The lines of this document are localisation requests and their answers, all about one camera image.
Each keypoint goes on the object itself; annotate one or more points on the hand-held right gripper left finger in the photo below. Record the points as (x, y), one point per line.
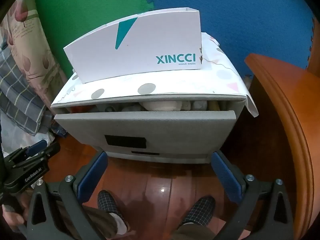
(92, 173)

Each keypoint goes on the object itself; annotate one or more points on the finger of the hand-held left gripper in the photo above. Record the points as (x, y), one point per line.
(51, 151)
(37, 146)

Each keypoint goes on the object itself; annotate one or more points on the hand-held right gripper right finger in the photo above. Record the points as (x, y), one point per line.
(226, 177)

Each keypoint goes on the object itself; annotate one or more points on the grey-fronted wooden drawer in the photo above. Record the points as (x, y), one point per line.
(150, 125)

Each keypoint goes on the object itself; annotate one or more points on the beige sock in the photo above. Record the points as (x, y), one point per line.
(160, 105)

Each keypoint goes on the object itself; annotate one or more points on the white cardboard box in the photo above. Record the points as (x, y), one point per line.
(140, 47)

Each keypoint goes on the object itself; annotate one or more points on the light grey rolled underwear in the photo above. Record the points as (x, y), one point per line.
(198, 104)

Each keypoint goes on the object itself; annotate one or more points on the person's left hand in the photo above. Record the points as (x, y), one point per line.
(12, 215)

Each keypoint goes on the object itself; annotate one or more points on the white plastic bag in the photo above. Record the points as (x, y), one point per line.
(15, 140)

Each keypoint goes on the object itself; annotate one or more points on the plaid slipper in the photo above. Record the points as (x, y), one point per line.
(108, 205)
(200, 210)

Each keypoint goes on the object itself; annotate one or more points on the grey plaid cloth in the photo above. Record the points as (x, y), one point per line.
(20, 92)

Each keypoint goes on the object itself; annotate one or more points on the person's right leg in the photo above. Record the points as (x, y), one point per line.
(192, 233)

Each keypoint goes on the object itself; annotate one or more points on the orange wooden table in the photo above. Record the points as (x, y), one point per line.
(287, 110)

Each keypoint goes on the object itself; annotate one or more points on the floral printed quilt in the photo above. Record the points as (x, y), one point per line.
(27, 42)

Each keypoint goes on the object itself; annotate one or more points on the green foam mat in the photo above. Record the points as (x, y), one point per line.
(87, 10)

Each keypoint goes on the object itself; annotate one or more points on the blue foam mat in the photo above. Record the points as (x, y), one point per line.
(237, 17)

